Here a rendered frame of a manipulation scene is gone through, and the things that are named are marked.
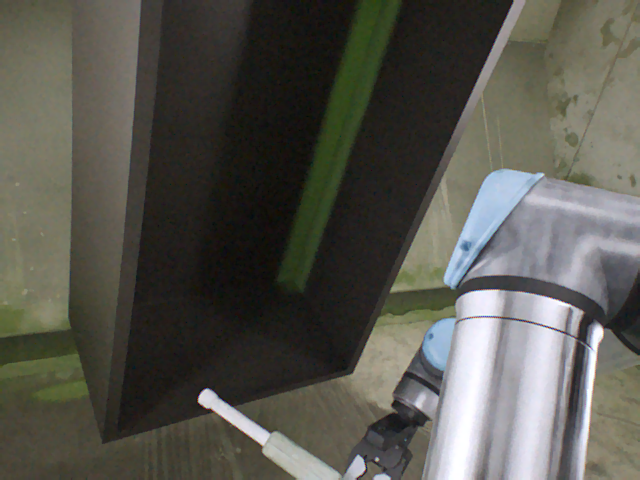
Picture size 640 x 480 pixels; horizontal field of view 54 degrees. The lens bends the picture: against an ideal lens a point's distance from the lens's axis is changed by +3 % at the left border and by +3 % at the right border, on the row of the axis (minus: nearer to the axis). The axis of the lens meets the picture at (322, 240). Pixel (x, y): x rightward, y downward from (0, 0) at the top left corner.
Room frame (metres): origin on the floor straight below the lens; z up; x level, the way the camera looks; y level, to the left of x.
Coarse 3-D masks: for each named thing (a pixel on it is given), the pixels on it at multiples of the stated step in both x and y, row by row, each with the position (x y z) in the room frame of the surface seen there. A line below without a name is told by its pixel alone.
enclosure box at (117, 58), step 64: (128, 0) 0.77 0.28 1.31; (192, 0) 1.14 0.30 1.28; (256, 0) 1.21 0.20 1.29; (320, 0) 1.29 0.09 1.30; (384, 0) 1.37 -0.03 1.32; (448, 0) 1.21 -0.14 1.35; (512, 0) 1.09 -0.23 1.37; (128, 64) 0.77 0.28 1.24; (192, 64) 1.17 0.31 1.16; (256, 64) 1.25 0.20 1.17; (320, 64) 1.33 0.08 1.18; (384, 64) 1.33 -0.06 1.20; (448, 64) 1.18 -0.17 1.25; (128, 128) 0.78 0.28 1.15; (192, 128) 1.21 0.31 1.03; (256, 128) 1.29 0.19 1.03; (320, 128) 1.39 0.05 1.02; (384, 128) 1.29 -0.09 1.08; (448, 128) 1.14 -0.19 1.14; (128, 192) 0.78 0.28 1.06; (192, 192) 1.25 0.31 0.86; (256, 192) 1.34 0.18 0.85; (320, 192) 1.45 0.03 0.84; (384, 192) 1.25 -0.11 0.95; (128, 256) 0.80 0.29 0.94; (192, 256) 1.30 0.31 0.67; (256, 256) 1.40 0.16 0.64; (320, 256) 1.42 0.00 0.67; (384, 256) 1.21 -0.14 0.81; (128, 320) 0.84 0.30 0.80; (192, 320) 1.25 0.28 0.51; (256, 320) 1.31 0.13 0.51; (320, 320) 1.37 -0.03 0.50; (128, 384) 1.03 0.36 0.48; (192, 384) 1.07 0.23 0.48; (256, 384) 1.12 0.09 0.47
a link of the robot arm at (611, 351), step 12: (636, 324) 0.44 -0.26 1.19; (612, 336) 0.55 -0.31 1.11; (624, 336) 0.50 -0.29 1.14; (636, 336) 0.46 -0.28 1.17; (600, 348) 0.58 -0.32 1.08; (612, 348) 0.56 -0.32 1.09; (624, 348) 0.54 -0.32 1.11; (636, 348) 0.50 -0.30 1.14; (600, 360) 0.59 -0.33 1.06; (612, 360) 0.58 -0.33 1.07; (624, 360) 0.56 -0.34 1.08; (636, 360) 0.55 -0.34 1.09; (600, 372) 0.62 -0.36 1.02; (612, 372) 0.62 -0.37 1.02
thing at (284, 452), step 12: (204, 396) 0.94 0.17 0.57; (216, 396) 0.94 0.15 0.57; (216, 408) 0.92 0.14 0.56; (228, 408) 0.92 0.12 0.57; (240, 420) 0.89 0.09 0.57; (252, 432) 0.87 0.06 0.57; (264, 432) 0.87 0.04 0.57; (276, 432) 0.86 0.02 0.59; (264, 444) 0.85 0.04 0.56; (276, 444) 0.84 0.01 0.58; (288, 444) 0.84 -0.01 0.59; (276, 456) 0.82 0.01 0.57; (288, 456) 0.82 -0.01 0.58; (300, 456) 0.82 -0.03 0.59; (312, 456) 0.82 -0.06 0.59; (288, 468) 0.80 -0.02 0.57; (300, 468) 0.80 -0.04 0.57; (312, 468) 0.80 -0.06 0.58; (324, 468) 0.80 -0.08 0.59
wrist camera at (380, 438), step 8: (392, 416) 0.88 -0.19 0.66; (400, 416) 0.89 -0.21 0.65; (376, 424) 0.83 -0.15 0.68; (384, 424) 0.84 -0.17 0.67; (392, 424) 0.85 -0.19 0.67; (400, 424) 0.86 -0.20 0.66; (408, 424) 0.87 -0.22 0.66; (368, 432) 0.81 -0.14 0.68; (376, 432) 0.80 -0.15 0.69; (384, 432) 0.81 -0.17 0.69; (392, 432) 0.82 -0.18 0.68; (400, 432) 0.83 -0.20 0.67; (408, 432) 0.87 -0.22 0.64; (368, 440) 0.80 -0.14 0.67; (376, 440) 0.80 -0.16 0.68; (384, 440) 0.79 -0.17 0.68; (392, 440) 0.80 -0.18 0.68; (400, 440) 0.84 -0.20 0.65; (384, 448) 0.79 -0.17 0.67
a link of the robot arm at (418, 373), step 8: (416, 352) 0.99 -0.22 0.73; (416, 360) 0.96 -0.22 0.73; (408, 368) 0.96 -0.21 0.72; (416, 368) 0.94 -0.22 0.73; (424, 368) 0.93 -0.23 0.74; (408, 376) 0.94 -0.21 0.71; (416, 376) 0.93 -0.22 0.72; (424, 376) 0.93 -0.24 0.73; (432, 376) 0.92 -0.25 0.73; (424, 384) 0.92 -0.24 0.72; (432, 384) 0.92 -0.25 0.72; (440, 384) 0.92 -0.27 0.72
